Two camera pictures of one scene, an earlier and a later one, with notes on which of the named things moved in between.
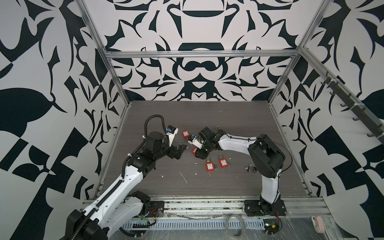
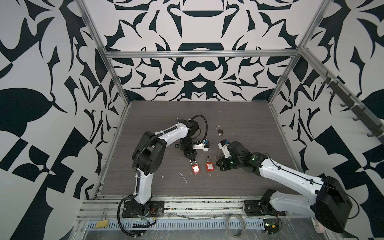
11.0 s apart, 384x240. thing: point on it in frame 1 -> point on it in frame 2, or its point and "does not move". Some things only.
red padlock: [210, 166] does not move
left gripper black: [171, 153] -> [192, 154]
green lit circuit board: [271, 225] does not move
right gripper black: [200, 154] -> [222, 166]
